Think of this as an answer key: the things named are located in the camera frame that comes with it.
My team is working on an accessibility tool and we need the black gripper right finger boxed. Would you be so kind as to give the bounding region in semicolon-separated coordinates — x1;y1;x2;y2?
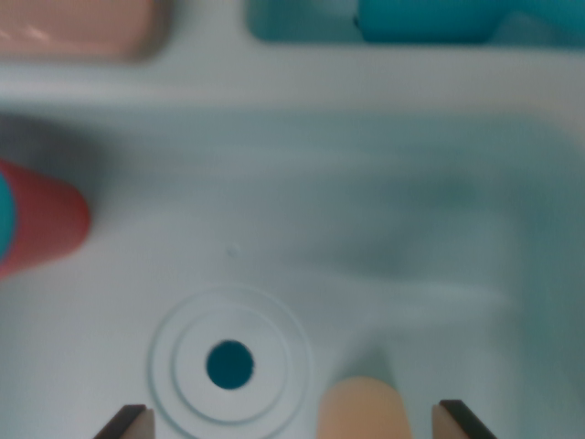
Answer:
431;399;497;439

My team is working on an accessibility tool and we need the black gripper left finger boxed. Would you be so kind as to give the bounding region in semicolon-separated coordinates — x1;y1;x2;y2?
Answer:
93;403;157;439

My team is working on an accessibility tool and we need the teal toy dish brush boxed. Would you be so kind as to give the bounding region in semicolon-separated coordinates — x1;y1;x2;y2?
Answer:
354;0;517;45

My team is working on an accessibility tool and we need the grey toy faucet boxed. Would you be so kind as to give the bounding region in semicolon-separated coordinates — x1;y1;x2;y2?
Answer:
0;0;173;63

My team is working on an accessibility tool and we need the cream detergent bottle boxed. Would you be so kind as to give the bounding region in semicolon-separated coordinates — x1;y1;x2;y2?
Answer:
316;376;412;439

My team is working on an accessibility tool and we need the red toy cup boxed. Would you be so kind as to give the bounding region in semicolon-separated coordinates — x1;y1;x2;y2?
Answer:
0;158;91;279

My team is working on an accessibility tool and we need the light blue toy sink unit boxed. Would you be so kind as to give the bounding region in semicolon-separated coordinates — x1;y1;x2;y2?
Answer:
0;0;585;439

